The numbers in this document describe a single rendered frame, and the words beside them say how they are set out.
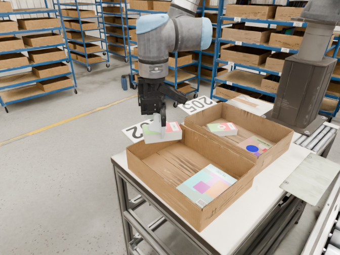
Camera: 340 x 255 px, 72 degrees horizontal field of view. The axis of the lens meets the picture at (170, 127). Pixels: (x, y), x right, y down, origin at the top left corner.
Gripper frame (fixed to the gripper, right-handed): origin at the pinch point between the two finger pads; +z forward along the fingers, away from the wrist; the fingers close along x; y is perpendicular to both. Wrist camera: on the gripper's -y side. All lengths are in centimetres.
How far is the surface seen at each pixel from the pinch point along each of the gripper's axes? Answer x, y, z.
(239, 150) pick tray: 7.0, -28.2, 8.8
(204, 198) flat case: 21.3, -9.1, 14.2
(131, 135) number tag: -9.3, 10.3, 6.7
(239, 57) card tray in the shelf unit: -136, -105, 13
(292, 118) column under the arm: -16, -71, 13
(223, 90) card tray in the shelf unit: -147, -99, 51
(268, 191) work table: 20.8, -33.3, 17.5
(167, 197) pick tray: 17.9, 2.2, 14.2
